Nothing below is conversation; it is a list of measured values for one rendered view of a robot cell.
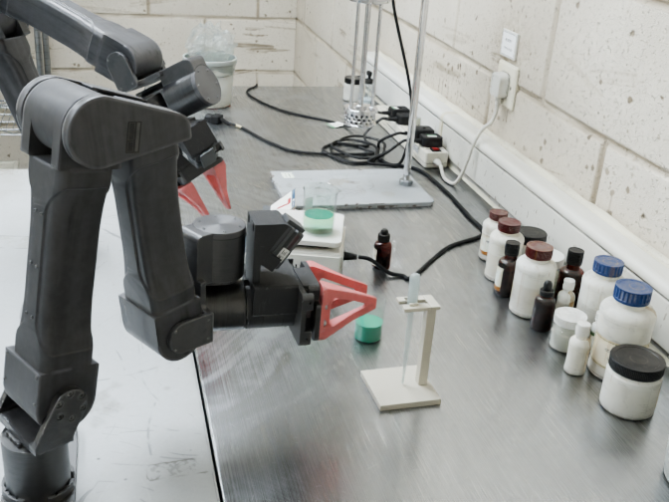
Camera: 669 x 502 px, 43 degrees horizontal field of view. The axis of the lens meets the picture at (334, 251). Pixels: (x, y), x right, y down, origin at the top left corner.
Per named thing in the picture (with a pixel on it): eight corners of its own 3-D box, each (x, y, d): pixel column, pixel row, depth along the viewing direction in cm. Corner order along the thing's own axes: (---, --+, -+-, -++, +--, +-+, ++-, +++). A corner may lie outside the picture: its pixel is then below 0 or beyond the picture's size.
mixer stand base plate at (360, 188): (287, 210, 160) (287, 205, 159) (268, 174, 177) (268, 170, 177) (435, 206, 167) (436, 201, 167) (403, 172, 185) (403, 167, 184)
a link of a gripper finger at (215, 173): (249, 202, 126) (217, 147, 123) (210, 228, 124) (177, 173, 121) (232, 199, 132) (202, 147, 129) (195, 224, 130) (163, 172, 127)
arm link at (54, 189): (60, 393, 88) (90, 80, 78) (94, 423, 83) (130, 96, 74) (-1, 407, 83) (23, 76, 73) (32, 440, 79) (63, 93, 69)
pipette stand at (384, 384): (379, 411, 103) (389, 319, 97) (359, 376, 110) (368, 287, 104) (440, 404, 105) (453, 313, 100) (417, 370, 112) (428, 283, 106)
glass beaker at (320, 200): (295, 236, 128) (297, 185, 125) (307, 223, 133) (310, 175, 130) (333, 243, 127) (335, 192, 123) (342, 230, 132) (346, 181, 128)
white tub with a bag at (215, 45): (241, 99, 232) (243, 20, 223) (230, 113, 219) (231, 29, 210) (190, 95, 233) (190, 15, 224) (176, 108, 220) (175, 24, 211)
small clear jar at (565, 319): (580, 341, 122) (587, 309, 119) (581, 358, 117) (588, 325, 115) (548, 336, 122) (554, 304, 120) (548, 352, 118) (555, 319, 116)
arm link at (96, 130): (165, 318, 96) (128, 54, 81) (214, 350, 91) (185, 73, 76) (69, 366, 89) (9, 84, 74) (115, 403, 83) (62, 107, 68)
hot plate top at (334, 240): (261, 241, 127) (261, 236, 126) (271, 212, 138) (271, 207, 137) (340, 248, 126) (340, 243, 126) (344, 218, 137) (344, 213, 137)
